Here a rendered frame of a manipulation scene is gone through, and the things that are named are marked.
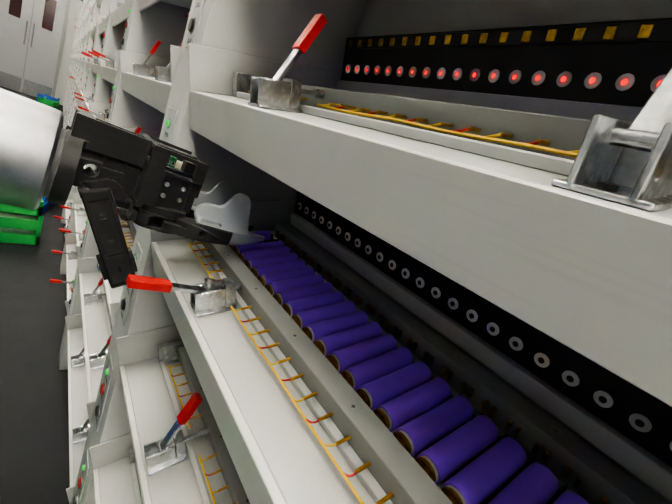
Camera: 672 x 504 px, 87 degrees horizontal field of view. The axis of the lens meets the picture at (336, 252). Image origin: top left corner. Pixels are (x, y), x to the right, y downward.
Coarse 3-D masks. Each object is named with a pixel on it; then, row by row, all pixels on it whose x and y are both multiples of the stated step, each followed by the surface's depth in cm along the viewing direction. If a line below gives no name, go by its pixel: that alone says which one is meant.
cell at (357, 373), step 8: (392, 352) 30; (400, 352) 30; (408, 352) 30; (368, 360) 29; (376, 360) 29; (384, 360) 29; (392, 360) 29; (400, 360) 30; (408, 360) 30; (352, 368) 27; (360, 368) 28; (368, 368) 28; (376, 368) 28; (384, 368) 28; (392, 368) 29; (400, 368) 30; (352, 376) 27; (360, 376) 27; (368, 376) 27; (376, 376) 28; (360, 384) 27
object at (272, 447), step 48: (192, 240) 49; (384, 288) 39; (192, 336) 32; (240, 336) 32; (240, 384) 27; (288, 384) 28; (528, 384) 27; (240, 432) 23; (288, 432) 24; (288, 480) 21; (336, 480) 21
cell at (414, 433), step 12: (456, 396) 27; (444, 408) 25; (456, 408) 25; (468, 408) 26; (420, 420) 24; (432, 420) 24; (444, 420) 24; (456, 420) 25; (408, 432) 23; (420, 432) 23; (432, 432) 23; (444, 432) 24; (420, 444) 23
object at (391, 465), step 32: (224, 256) 41; (256, 288) 35; (288, 320) 31; (288, 352) 29; (320, 352) 28; (320, 384) 25; (352, 416) 23; (384, 448) 21; (384, 480) 20; (416, 480) 19
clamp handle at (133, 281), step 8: (128, 280) 30; (136, 280) 30; (144, 280) 30; (152, 280) 31; (160, 280) 32; (168, 280) 32; (136, 288) 30; (144, 288) 30; (152, 288) 31; (160, 288) 31; (168, 288) 32; (176, 288) 32; (184, 288) 33; (192, 288) 33; (200, 288) 34; (208, 288) 34
